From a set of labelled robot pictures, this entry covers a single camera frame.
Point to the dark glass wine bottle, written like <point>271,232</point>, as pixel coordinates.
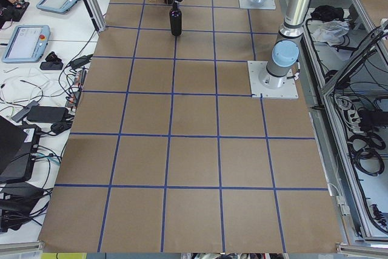
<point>175,16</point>

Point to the grey orange usb hub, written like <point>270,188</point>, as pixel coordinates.
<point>79,78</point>
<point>73,99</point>

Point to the teach pendant near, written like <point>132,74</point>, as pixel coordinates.
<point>27,44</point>

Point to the black power brick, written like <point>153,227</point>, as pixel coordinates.
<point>46,114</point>

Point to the black laptop computer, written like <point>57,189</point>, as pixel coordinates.
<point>18,146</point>

